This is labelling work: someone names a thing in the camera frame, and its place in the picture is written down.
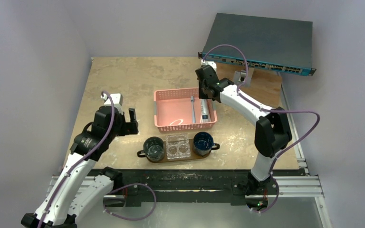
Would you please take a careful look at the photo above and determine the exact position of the blue toothbrush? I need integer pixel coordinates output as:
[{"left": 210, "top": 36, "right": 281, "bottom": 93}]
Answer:
[{"left": 190, "top": 96, "right": 196, "bottom": 124}]

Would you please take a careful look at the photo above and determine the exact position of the pink plastic basket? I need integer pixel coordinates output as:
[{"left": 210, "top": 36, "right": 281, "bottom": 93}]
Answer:
[{"left": 154, "top": 87, "right": 218, "bottom": 133}]

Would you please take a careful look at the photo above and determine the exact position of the dark green mug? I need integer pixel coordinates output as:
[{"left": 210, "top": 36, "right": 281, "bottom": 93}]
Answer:
[{"left": 137, "top": 136, "right": 165, "bottom": 162}]

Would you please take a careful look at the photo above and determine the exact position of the dark blue mug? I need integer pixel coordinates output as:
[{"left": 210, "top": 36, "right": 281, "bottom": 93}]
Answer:
[{"left": 193, "top": 132, "right": 220, "bottom": 156}]

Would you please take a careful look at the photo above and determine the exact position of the oval wooden tray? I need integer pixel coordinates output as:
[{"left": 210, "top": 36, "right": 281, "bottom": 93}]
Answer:
[{"left": 136, "top": 138, "right": 220, "bottom": 163}]

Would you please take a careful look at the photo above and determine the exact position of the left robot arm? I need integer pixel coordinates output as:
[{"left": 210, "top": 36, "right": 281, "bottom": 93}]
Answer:
[{"left": 21, "top": 106, "right": 138, "bottom": 228}]

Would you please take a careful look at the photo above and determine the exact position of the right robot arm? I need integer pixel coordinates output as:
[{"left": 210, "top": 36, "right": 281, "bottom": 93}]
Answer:
[{"left": 195, "top": 65, "right": 292, "bottom": 193}]

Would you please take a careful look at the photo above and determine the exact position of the wooden base board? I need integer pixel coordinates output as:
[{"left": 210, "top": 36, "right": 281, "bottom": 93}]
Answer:
[{"left": 216, "top": 63, "right": 282, "bottom": 108}]

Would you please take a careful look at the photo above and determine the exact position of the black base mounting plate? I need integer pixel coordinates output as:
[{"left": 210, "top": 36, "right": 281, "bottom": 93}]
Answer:
[{"left": 105, "top": 169, "right": 277, "bottom": 207}]

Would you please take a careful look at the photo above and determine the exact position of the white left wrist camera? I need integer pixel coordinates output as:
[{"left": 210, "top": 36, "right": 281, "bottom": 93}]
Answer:
[{"left": 101, "top": 93, "right": 123, "bottom": 108}]

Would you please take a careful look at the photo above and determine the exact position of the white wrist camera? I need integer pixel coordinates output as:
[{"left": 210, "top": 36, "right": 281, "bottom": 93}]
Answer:
[
  {"left": 101, "top": 93, "right": 123, "bottom": 108},
  {"left": 201, "top": 59, "right": 217, "bottom": 71}
]

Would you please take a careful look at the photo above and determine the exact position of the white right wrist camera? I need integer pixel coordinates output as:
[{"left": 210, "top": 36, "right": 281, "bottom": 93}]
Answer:
[{"left": 201, "top": 59, "right": 217, "bottom": 71}]

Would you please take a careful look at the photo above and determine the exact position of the metal stand bracket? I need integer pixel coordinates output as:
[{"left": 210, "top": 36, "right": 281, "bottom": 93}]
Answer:
[{"left": 233, "top": 67, "right": 254, "bottom": 88}]

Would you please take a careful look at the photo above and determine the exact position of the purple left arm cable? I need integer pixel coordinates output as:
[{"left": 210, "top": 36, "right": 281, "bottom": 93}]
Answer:
[{"left": 36, "top": 90, "right": 116, "bottom": 228}]

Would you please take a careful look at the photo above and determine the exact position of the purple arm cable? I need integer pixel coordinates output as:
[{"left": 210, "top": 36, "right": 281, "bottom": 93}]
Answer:
[
  {"left": 201, "top": 44, "right": 321, "bottom": 215},
  {"left": 36, "top": 90, "right": 116, "bottom": 228}
]

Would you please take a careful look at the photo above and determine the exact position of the blue network switch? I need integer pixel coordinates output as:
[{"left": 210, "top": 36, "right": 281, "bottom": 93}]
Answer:
[{"left": 198, "top": 13, "right": 316, "bottom": 76}]

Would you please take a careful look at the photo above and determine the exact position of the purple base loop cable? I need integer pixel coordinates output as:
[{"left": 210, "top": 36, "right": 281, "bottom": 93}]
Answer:
[{"left": 103, "top": 183, "right": 157, "bottom": 221}]

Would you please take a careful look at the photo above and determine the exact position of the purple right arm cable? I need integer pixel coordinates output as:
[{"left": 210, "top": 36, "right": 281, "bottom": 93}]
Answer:
[{"left": 201, "top": 44, "right": 321, "bottom": 215}]

